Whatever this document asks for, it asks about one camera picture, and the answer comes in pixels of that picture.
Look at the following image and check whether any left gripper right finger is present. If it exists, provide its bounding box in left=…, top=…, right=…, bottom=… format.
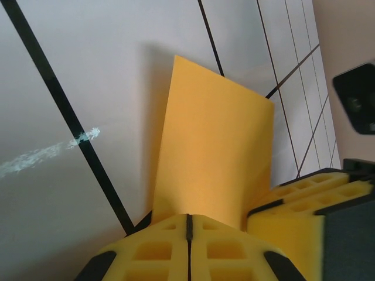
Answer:
left=187, top=213, right=298, bottom=281

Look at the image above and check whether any orange cloth sheet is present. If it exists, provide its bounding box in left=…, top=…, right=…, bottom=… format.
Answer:
left=151, top=54, right=275, bottom=234

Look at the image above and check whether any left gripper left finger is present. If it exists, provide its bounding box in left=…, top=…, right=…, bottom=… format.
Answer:
left=76, top=213, right=190, bottom=281

